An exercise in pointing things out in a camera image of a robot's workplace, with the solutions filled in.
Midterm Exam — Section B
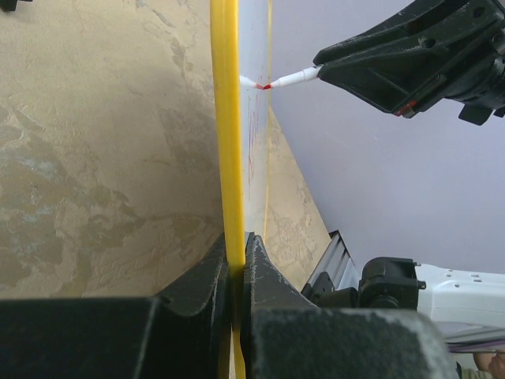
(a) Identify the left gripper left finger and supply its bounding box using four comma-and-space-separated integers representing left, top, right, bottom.
1, 238, 231, 378

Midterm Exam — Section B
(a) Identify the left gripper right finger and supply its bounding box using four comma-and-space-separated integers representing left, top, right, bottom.
242, 235, 458, 379

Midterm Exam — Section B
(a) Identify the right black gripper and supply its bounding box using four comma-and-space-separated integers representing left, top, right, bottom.
312, 0, 504, 126

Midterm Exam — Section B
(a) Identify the red whiteboard marker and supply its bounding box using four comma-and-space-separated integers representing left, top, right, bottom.
262, 66, 322, 90

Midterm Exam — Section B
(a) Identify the yellow framed whiteboard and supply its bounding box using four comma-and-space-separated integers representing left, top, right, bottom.
210, 1, 272, 378

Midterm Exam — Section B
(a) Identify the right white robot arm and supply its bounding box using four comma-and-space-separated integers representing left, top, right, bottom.
296, 1, 504, 352

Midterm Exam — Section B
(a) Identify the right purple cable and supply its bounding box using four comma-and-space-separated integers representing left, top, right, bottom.
445, 335, 505, 355

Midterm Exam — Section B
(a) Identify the wire whiteboard stand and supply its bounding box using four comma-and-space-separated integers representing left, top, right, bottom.
0, 0, 32, 13

